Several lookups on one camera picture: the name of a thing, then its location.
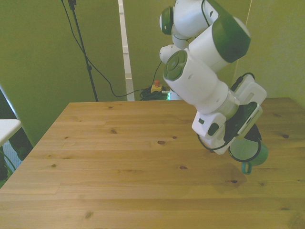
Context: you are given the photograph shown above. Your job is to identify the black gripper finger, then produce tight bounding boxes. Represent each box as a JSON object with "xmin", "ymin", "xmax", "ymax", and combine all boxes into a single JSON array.
[
  {"xmin": 245, "ymin": 132, "xmax": 257, "ymax": 145},
  {"xmin": 251, "ymin": 123, "xmax": 263, "ymax": 142}
]

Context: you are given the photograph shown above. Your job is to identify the coiled black cable bundle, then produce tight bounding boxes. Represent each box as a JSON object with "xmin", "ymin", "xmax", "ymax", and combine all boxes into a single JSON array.
[{"xmin": 139, "ymin": 87, "xmax": 170, "ymax": 101}]

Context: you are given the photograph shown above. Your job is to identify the thin beige cord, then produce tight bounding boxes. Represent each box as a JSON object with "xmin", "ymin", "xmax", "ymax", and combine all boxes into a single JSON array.
[{"xmin": 232, "ymin": 0, "xmax": 253, "ymax": 82}]

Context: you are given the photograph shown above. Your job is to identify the white side shelf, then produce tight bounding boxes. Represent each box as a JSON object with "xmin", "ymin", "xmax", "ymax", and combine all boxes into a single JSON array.
[{"xmin": 0, "ymin": 119, "xmax": 22, "ymax": 146}]

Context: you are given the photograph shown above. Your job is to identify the white vertical post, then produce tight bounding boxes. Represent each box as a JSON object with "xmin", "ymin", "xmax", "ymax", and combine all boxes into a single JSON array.
[{"xmin": 118, "ymin": 0, "xmax": 135, "ymax": 102}]

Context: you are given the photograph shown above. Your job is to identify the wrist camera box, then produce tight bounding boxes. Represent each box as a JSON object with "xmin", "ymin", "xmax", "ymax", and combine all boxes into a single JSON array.
[{"xmin": 223, "ymin": 101, "xmax": 264, "ymax": 142}]

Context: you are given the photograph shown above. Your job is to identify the long black cable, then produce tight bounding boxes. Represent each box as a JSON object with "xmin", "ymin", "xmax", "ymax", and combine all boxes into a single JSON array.
[{"xmin": 60, "ymin": 0, "xmax": 163, "ymax": 98}]

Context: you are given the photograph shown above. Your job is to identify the yellow emergency stop button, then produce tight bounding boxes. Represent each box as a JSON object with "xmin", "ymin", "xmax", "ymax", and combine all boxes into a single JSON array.
[{"xmin": 151, "ymin": 80, "xmax": 163, "ymax": 94}]

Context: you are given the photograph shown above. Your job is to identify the black tripod stand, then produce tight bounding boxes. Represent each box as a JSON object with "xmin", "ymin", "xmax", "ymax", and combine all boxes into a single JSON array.
[{"xmin": 68, "ymin": 0, "xmax": 99, "ymax": 102}]

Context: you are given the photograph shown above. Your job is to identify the teal enamel mug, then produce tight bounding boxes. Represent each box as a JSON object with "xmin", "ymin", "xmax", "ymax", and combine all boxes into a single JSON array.
[{"xmin": 228, "ymin": 138, "xmax": 269, "ymax": 175}]

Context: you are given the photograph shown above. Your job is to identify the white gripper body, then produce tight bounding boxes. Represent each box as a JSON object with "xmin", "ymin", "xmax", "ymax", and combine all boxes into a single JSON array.
[{"xmin": 197, "ymin": 73, "xmax": 267, "ymax": 155}]

